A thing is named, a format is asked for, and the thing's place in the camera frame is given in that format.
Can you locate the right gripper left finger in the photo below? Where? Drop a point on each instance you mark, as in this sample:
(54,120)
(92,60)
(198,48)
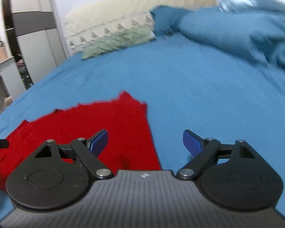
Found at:
(56,176)

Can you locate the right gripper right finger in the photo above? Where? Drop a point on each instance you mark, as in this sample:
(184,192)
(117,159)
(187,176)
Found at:
(233,176)

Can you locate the red knit sweater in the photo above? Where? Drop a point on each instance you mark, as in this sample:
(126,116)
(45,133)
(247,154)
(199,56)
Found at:
(130,144)

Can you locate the blue bed sheet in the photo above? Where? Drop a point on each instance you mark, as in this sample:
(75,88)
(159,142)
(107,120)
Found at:
(186,85)

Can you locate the grey white wardrobe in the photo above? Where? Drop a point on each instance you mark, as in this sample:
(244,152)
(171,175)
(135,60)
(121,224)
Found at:
(33,38)

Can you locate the blue duvet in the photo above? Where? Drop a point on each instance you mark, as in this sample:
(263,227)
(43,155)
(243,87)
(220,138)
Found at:
(256,36)

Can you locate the green pillow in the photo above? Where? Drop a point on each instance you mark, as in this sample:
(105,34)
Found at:
(120,40)

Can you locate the dark blue pillow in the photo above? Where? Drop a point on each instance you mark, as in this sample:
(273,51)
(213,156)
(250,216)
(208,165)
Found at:
(166,19)

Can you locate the cream quilted headboard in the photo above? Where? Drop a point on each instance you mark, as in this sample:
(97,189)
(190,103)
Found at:
(106,17)

